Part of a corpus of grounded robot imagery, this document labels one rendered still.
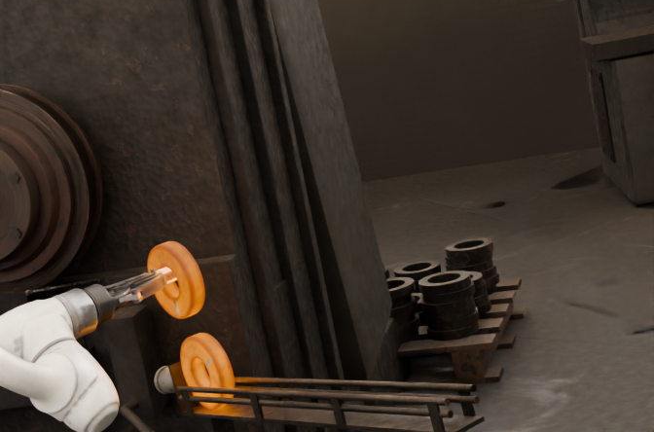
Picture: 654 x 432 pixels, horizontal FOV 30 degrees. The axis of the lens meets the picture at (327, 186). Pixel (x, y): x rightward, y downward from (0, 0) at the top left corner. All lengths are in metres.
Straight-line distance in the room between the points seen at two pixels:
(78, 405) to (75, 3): 1.02
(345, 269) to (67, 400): 1.58
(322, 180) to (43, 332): 1.41
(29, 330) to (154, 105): 0.73
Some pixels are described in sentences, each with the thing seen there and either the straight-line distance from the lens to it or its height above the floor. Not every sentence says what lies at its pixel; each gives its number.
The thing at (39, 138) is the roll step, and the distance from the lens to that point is 2.70.
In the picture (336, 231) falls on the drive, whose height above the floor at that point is 0.73.
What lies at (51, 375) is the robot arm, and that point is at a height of 0.87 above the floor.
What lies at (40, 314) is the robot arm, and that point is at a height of 0.94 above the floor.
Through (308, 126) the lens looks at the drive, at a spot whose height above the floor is 1.05.
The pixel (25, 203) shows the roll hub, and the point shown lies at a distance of 2.67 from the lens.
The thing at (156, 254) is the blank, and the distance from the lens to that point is 2.46.
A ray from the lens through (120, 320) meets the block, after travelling 2.74.
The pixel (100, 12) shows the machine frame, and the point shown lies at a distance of 2.79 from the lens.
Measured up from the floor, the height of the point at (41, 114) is 1.27.
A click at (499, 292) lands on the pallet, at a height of 0.14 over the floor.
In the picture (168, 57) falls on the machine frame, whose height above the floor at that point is 1.33.
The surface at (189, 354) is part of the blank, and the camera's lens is 2.53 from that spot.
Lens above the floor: 1.42
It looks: 9 degrees down
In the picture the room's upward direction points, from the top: 11 degrees counter-clockwise
